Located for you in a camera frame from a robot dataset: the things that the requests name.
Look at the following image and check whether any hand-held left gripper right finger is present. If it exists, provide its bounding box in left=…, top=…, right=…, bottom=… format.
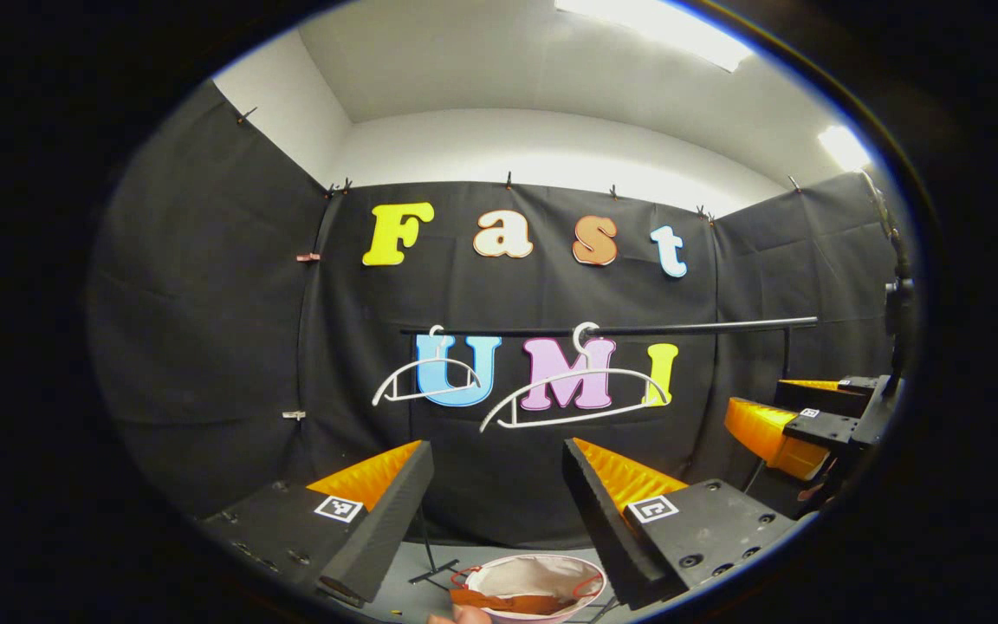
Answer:
left=561, top=438, right=801, bottom=610

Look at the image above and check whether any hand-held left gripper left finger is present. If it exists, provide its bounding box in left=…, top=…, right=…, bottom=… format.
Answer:
left=200, top=439, right=435, bottom=605

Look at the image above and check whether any orange corduroy jacket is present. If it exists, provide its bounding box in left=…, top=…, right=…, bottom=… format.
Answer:
left=450, top=588, right=578, bottom=618

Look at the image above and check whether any black clothes rack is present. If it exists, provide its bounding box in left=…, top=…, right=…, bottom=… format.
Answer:
left=401, top=316, right=819, bottom=621

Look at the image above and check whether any white plastic hanger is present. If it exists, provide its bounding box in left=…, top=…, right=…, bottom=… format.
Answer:
left=479, top=322, right=670, bottom=432
left=372, top=325, right=483, bottom=406

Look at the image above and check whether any small ceiling light panel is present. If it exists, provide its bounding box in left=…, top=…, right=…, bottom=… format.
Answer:
left=817, top=124, right=872, bottom=172

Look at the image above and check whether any black backdrop cloth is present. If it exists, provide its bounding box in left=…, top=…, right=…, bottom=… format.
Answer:
left=87, top=82, right=907, bottom=556

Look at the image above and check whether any row of black cloth clips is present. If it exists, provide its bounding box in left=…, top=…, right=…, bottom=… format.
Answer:
left=237, top=106, right=803, bottom=228

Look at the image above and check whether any long ceiling light panel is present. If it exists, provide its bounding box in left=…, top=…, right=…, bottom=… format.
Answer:
left=555, top=0, right=755, bottom=73

